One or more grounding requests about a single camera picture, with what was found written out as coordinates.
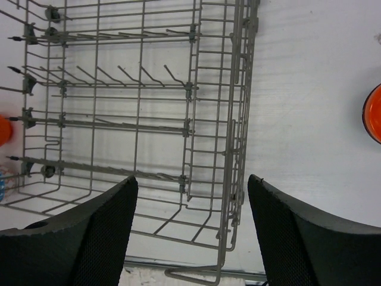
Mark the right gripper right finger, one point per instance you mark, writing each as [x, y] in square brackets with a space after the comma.
[303, 245]

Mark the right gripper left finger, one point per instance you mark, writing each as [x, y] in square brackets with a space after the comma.
[85, 245]

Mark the red patterned white bowl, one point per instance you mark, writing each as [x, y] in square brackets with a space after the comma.
[8, 182]

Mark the large orange bowl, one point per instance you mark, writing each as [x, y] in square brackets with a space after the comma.
[6, 130]

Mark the small orange bowl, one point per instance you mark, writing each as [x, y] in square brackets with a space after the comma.
[371, 114]

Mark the grey wire dish rack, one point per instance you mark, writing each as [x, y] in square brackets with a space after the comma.
[98, 91]

